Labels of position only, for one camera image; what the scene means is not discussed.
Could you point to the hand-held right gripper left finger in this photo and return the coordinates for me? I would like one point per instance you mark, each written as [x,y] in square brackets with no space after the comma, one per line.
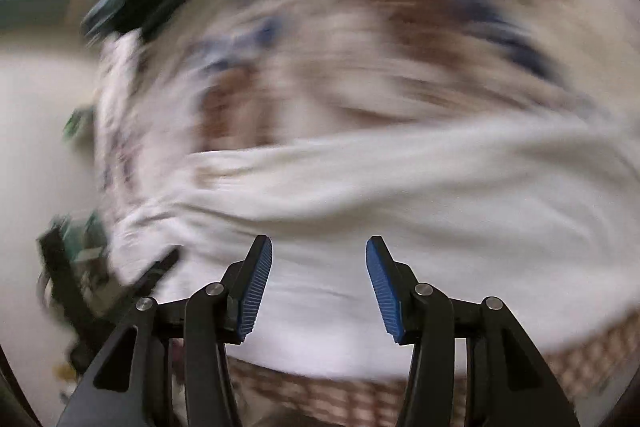
[252,292]

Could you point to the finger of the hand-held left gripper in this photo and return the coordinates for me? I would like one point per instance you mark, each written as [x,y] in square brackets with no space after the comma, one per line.
[152,274]
[67,282]

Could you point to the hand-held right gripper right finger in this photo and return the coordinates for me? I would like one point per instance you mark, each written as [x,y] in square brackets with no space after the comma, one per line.
[385,292]

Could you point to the white pants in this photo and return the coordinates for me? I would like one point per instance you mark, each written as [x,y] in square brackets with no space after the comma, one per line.
[400,207]

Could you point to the floral blanket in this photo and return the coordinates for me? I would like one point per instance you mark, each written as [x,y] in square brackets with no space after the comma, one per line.
[400,7]

